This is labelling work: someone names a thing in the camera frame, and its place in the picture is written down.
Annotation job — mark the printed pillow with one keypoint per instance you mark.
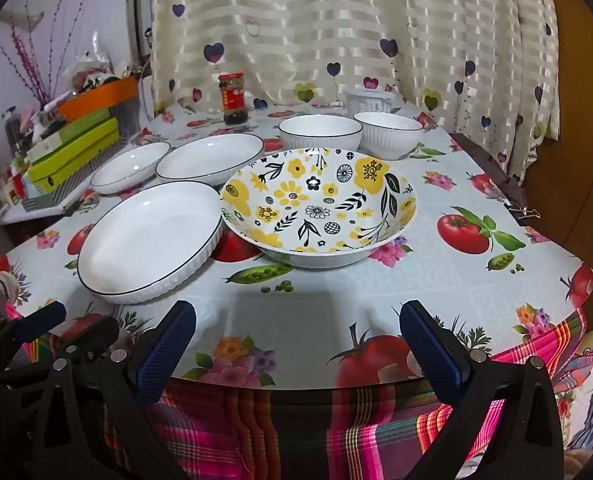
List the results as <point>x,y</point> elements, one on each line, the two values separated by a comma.
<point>588,395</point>

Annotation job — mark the lime green flat box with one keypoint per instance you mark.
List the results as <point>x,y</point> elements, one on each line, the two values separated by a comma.
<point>81,160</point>

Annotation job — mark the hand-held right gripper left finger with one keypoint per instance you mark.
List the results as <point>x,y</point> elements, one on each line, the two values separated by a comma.
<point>166,350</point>

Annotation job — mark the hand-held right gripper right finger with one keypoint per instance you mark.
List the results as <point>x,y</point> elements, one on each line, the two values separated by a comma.
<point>431,355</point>

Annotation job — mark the white plastic cup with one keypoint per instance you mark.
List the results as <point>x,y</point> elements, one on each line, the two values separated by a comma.
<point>371,102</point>

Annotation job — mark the purple flower branches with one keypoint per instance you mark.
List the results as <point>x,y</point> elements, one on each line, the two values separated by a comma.
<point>36,60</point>

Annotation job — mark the orange box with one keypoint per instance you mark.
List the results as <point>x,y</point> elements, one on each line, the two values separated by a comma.
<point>101,102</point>

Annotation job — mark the vegetable-print tablecloth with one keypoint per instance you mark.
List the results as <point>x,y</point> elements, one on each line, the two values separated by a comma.
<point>301,320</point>

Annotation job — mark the clear plastic bag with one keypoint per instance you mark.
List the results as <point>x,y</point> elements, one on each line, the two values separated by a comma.
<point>101,60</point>

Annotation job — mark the light green flat box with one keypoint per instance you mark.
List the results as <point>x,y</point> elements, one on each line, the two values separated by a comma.
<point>76,137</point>

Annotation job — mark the red-labelled sauce jar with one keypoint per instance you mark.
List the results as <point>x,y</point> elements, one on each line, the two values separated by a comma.
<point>233,100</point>

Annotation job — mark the yellow floral ceramic bowl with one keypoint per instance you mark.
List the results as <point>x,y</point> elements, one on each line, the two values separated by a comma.
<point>321,200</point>

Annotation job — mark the brown ribbed cloth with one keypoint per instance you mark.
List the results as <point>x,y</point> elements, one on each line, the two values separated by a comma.
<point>491,170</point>

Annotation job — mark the small white black-rimmed plate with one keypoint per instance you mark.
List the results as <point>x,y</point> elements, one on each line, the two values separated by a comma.
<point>129,165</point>

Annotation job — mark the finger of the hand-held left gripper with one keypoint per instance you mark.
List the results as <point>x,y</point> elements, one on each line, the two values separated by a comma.
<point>94,335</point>
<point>41,317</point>

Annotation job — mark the white ribbed bowl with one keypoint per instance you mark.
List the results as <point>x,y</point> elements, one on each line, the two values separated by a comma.
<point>389,137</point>
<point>319,132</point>

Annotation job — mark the heart-print cream curtain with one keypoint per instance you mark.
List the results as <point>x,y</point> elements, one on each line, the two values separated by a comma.
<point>326,35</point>

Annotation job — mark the wooden door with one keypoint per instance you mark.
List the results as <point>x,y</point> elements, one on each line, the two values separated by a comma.
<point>586,110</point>

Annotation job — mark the striped grey box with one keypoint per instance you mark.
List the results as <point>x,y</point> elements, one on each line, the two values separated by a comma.
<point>71,187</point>

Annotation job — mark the black binder clip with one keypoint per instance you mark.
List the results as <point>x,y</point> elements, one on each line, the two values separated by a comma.
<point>525,212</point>

